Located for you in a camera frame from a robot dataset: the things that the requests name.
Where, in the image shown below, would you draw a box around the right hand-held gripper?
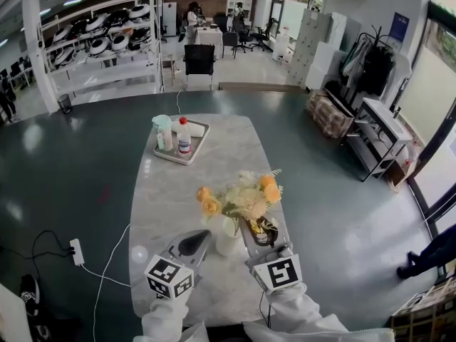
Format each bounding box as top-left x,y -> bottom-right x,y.
239,217 -> 304,296

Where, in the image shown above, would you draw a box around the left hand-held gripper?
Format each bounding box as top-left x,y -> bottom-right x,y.
143,229 -> 212,300

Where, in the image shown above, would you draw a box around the white ribbed vase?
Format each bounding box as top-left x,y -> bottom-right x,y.
215,214 -> 247,257

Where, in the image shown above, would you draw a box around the yellow flowers bouquet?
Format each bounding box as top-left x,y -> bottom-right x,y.
196,169 -> 284,244

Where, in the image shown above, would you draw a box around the person's left forearm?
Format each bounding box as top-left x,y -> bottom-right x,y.
133,294 -> 211,342

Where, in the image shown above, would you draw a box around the person's right forearm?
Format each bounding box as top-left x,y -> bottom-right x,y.
242,283 -> 396,342

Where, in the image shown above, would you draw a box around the grey marble table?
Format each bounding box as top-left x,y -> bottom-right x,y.
128,113 -> 290,327

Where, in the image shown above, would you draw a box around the white power strip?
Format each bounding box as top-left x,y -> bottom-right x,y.
69,238 -> 86,267

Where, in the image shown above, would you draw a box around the white rectangular tray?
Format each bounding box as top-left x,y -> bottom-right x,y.
152,118 -> 211,166

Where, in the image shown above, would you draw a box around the clear bottle with red cap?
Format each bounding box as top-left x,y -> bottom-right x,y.
177,117 -> 193,155

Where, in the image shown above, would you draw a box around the white rolled towel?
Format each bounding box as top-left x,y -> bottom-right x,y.
171,121 -> 206,138

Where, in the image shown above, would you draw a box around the black white bag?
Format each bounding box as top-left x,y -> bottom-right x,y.
19,273 -> 51,342

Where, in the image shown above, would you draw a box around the wrapped brown cardboard package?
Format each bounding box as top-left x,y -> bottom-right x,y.
305,88 -> 356,139

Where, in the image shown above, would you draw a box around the mint green lidded pitcher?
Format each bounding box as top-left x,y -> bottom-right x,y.
152,114 -> 174,152

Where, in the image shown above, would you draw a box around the white side table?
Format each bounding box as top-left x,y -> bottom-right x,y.
0,283 -> 33,342

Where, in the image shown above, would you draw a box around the red white plastic bags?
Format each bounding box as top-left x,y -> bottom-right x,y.
395,137 -> 427,177

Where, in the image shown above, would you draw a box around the grey side shelf table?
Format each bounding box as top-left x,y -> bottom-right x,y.
345,97 -> 414,183

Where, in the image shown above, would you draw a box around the stacked white boxes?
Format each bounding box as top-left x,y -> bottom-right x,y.
305,41 -> 348,90

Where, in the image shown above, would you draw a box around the wooden crate shelf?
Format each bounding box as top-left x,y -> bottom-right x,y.
390,276 -> 456,342

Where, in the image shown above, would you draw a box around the black mesh chair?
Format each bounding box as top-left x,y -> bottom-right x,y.
183,43 -> 217,91

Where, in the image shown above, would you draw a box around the white locker cabinet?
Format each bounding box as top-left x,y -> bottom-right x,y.
286,9 -> 334,88

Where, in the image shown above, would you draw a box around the black mesh trash bin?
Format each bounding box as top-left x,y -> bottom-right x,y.
57,93 -> 74,115

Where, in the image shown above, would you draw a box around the grey visitor chair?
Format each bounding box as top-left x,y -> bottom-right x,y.
222,31 -> 240,59

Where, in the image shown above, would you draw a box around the table with white cloth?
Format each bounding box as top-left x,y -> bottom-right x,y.
195,26 -> 224,61

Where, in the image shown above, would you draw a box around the black office chair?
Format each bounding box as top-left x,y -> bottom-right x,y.
231,16 -> 254,53
249,18 -> 275,52

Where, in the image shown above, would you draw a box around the black coat rack with clothes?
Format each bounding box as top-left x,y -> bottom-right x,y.
340,25 -> 413,99

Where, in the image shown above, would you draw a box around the white metal shelving rack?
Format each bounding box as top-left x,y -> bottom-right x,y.
37,0 -> 165,98

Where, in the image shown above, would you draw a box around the white whiteboard panel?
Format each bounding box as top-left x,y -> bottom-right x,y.
281,0 -> 307,39

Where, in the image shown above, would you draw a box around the white bookcase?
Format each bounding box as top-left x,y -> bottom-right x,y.
227,0 -> 254,17

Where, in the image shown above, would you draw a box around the white refrigerator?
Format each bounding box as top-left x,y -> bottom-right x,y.
162,1 -> 178,37

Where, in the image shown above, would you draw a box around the row of black white round devices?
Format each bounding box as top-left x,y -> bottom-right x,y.
51,4 -> 152,67

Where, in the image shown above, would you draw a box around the white power strip cable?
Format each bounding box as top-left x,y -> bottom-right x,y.
82,264 -> 132,287

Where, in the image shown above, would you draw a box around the long white floor cable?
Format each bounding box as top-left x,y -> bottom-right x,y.
92,222 -> 132,342

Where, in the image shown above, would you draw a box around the black floor cable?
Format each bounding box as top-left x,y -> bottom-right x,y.
31,229 -> 74,284

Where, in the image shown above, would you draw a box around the blue wall poster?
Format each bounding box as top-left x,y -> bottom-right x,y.
388,11 -> 410,43

